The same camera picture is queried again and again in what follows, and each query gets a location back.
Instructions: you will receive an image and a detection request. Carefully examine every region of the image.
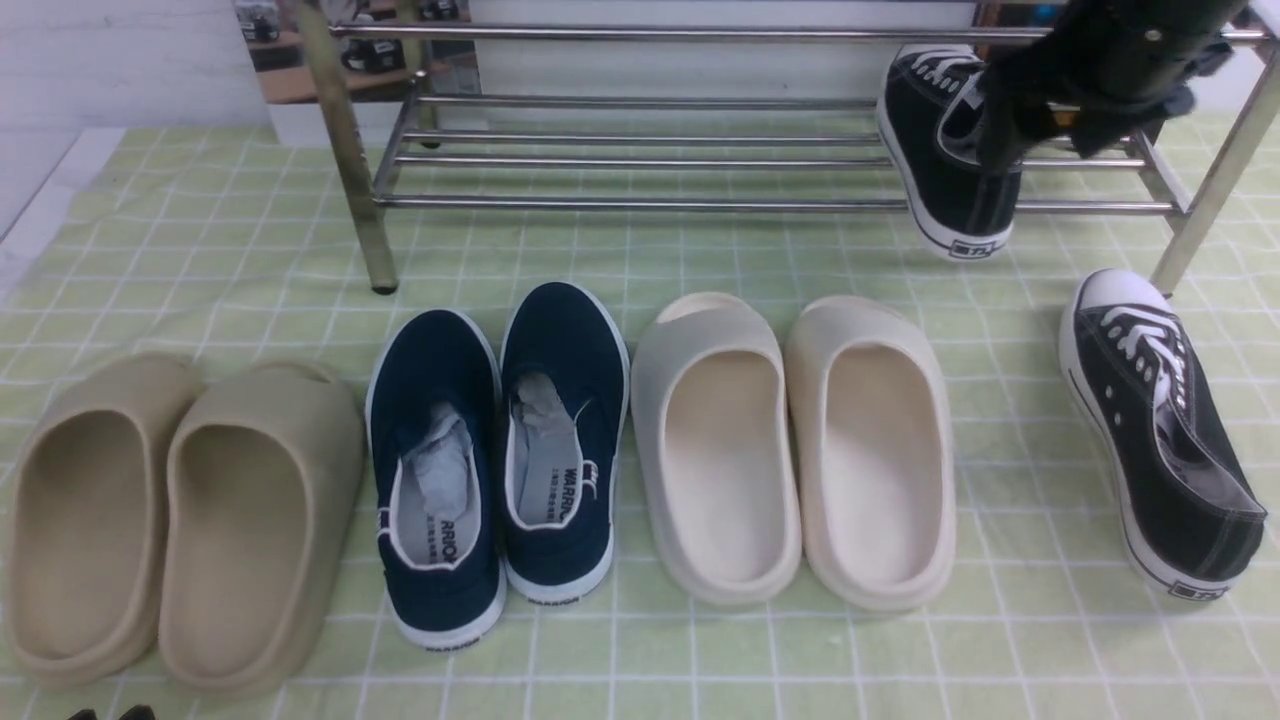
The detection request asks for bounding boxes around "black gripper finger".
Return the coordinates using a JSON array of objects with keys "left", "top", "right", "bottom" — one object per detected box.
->
[{"left": 118, "top": 705, "right": 157, "bottom": 720}]

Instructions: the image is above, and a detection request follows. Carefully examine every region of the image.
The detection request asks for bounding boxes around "black canvas sneaker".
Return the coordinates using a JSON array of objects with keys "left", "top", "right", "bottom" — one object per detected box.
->
[
  {"left": 1059, "top": 268, "right": 1268, "bottom": 602},
  {"left": 876, "top": 46, "right": 1021, "bottom": 263}
]

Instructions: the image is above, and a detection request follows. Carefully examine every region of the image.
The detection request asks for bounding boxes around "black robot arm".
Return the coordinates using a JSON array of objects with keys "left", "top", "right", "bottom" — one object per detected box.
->
[{"left": 308, "top": 1, "right": 1263, "bottom": 719}]

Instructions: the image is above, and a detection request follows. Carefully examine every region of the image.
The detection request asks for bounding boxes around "navy slip-on shoe, left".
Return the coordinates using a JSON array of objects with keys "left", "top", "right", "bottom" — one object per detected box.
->
[{"left": 365, "top": 307, "right": 507, "bottom": 652}]

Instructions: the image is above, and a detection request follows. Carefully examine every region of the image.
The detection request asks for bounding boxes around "navy slip-on shoe,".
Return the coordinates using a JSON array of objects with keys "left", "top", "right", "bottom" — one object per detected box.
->
[
  {"left": 365, "top": 307, "right": 507, "bottom": 652},
  {"left": 499, "top": 281, "right": 631, "bottom": 606}
]

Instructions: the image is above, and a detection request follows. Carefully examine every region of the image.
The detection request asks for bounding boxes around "navy slip-on shoe, right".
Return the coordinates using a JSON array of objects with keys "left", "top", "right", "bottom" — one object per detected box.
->
[{"left": 499, "top": 281, "right": 631, "bottom": 606}]

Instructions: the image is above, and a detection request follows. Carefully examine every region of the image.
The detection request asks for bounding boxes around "metal shoe rack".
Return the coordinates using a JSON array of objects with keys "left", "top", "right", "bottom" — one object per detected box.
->
[{"left": 294, "top": 1, "right": 1277, "bottom": 295}]

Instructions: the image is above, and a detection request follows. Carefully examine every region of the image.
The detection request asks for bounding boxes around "tan slide slipper, outer left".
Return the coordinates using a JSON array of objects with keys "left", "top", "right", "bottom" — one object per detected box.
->
[{"left": 3, "top": 352, "right": 202, "bottom": 688}]

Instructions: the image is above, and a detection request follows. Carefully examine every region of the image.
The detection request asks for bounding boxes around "tan slide slipper,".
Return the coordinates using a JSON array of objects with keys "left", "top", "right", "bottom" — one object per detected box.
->
[
  {"left": 3, "top": 352, "right": 202, "bottom": 688},
  {"left": 157, "top": 360, "right": 366, "bottom": 696}
]

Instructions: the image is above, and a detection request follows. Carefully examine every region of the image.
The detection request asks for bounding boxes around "tan slide slipper, inner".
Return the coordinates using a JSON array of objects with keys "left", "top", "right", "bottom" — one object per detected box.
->
[{"left": 157, "top": 360, "right": 366, "bottom": 696}]

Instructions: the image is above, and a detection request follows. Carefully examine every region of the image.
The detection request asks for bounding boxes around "green checked tablecloth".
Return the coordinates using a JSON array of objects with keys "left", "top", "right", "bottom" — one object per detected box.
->
[{"left": 3, "top": 128, "right": 1277, "bottom": 719}]

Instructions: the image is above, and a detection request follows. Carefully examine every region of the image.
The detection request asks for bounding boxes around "cream slide slipper, left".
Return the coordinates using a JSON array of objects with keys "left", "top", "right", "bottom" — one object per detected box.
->
[{"left": 630, "top": 292, "right": 801, "bottom": 606}]

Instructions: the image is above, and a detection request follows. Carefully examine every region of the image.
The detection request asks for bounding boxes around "cream slide slipper,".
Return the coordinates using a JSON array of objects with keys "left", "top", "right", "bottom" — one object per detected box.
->
[
  {"left": 783, "top": 295, "right": 957, "bottom": 612},
  {"left": 630, "top": 292, "right": 801, "bottom": 606}
]

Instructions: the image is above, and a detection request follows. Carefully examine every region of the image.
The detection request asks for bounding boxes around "cream slide slipper, right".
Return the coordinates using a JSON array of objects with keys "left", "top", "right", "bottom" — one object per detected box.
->
[{"left": 783, "top": 295, "right": 957, "bottom": 612}]

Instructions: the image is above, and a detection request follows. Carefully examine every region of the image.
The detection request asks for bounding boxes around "black canvas sneaker on table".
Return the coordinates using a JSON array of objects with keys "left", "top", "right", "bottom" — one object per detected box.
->
[{"left": 1059, "top": 268, "right": 1268, "bottom": 602}]

